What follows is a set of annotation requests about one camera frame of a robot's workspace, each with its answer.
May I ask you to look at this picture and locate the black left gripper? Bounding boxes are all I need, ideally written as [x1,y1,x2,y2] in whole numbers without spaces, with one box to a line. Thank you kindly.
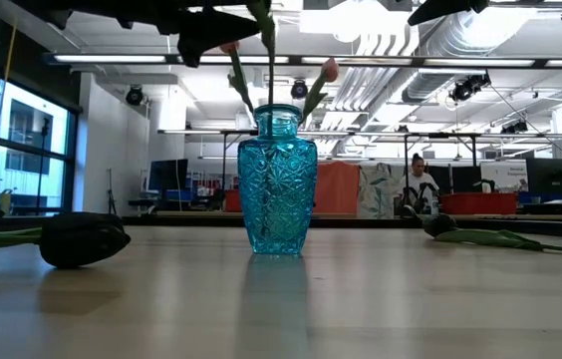
[26,0,262,69]

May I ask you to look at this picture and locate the pink artificial tulip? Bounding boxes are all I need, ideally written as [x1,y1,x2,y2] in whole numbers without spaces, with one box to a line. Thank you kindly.
[301,57,341,125]
[218,40,257,117]

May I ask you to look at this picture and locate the black artificial tulip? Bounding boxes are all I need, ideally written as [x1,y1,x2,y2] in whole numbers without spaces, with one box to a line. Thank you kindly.
[421,212,562,258]
[0,211,132,269]
[248,0,277,139]

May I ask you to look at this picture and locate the blue cut-glass vase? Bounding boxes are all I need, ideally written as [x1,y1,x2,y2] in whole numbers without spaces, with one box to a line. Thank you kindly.
[236,103,319,256]

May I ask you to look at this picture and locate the black ceiling spotlight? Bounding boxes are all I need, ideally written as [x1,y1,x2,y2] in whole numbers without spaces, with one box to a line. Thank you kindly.
[290,79,310,100]
[125,85,145,107]
[449,73,491,104]
[499,119,529,135]

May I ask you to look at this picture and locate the black overhead beam with lights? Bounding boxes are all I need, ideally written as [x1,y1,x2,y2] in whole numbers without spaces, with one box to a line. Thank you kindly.
[44,52,562,70]

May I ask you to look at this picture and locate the black computer monitor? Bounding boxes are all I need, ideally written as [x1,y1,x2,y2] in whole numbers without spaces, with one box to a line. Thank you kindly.
[147,158,189,193]
[525,158,562,196]

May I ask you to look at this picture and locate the person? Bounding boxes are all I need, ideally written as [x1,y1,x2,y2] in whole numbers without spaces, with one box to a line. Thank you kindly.
[400,153,441,215]

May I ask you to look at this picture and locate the leaf patterned panel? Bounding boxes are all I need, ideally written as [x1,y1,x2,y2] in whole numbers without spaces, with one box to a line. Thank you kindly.
[358,164,407,219]

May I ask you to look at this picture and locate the red storage bin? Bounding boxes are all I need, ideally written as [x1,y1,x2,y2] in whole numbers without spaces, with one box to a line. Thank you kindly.
[438,191,519,216]

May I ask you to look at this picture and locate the orange cloth panel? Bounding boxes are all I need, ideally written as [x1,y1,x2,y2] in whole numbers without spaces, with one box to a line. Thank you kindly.
[314,161,362,216]

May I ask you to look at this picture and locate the black light stand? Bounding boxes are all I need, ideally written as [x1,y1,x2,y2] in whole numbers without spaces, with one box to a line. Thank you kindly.
[35,117,52,216]

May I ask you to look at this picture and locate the silver ventilation duct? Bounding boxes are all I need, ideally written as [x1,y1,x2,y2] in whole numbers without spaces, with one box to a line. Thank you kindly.
[403,9,516,104]

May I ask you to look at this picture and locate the black background workstation frame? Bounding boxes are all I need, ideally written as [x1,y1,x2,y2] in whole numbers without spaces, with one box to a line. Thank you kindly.
[158,128,562,220]

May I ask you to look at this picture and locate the white wall sign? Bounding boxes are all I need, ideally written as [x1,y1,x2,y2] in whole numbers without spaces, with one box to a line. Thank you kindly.
[479,162,529,193]

